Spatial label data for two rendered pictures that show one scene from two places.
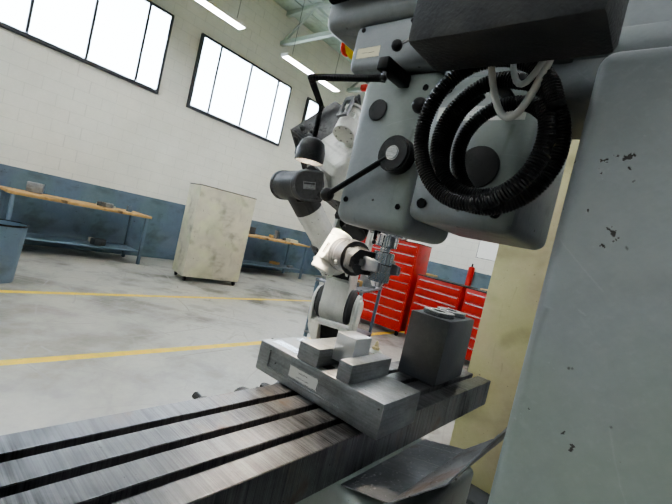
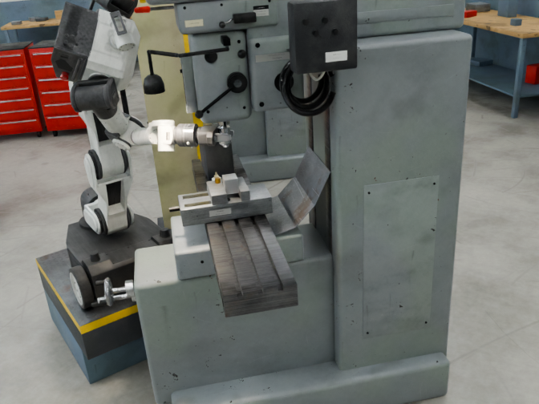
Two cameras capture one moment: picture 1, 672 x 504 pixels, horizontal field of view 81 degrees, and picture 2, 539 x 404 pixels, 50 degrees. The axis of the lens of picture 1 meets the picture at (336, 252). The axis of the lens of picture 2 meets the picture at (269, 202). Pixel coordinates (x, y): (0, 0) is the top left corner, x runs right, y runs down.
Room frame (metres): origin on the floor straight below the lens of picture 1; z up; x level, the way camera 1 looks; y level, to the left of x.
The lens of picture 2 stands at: (-0.59, 1.39, 1.90)
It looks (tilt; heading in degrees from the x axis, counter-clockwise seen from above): 25 degrees down; 310
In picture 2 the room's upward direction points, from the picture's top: 4 degrees counter-clockwise
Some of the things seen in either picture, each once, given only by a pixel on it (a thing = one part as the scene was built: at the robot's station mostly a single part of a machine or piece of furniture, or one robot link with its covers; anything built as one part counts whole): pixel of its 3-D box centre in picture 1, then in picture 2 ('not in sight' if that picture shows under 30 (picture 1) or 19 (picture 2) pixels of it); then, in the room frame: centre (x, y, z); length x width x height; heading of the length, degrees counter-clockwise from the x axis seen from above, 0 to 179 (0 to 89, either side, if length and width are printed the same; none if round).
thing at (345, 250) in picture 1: (359, 260); (201, 135); (0.96, -0.06, 1.23); 0.13 x 0.12 x 0.10; 120
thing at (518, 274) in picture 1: (523, 302); (173, 71); (2.30, -1.13, 1.15); 0.52 x 0.40 x 2.30; 50
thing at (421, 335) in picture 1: (437, 342); (215, 151); (1.21, -0.37, 1.03); 0.22 x 0.12 x 0.20; 143
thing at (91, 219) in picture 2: not in sight; (109, 215); (1.74, -0.10, 0.68); 0.21 x 0.20 x 0.13; 163
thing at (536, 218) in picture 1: (493, 168); (271, 67); (0.75, -0.25, 1.47); 0.24 x 0.19 x 0.26; 140
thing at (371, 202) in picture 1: (407, 163); (219, 73); (0.88, -0.11, 1.47); 0.21 x 0.19 x 0.32; 140
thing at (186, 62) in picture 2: not in sight; (188, 82); (0.95, -0.02, 1.45); 0.04 x 0.04 x 0.21; 50
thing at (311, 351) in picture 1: (330, 350); (216, 191); (0.89, -0.04, 1.02); 0.15 x 0.06 x 0.04; 141
